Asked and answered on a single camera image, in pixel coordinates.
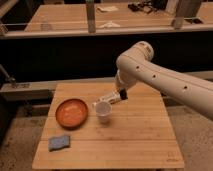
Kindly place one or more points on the black eraser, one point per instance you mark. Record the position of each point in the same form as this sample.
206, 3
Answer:
123, 94

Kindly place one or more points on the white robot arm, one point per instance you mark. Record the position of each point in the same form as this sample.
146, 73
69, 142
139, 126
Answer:
135, 65

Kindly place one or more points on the white ceramic cup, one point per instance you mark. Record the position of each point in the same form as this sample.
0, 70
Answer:
103, 110

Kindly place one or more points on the orange plate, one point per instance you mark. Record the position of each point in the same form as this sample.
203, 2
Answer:
71, 113

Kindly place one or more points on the white crumpled paper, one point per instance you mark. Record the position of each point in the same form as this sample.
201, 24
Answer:
110, 24

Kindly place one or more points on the blue sponge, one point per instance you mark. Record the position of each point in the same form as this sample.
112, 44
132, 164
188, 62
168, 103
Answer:
57, 143

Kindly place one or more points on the white paper on desk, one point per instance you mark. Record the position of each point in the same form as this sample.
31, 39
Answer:
107, 9

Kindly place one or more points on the grey metal post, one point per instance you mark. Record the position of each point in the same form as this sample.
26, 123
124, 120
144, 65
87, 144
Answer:
186, 9
90, 9

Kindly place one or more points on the grey metal post right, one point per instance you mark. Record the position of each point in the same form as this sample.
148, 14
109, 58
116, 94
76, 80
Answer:
186, 9

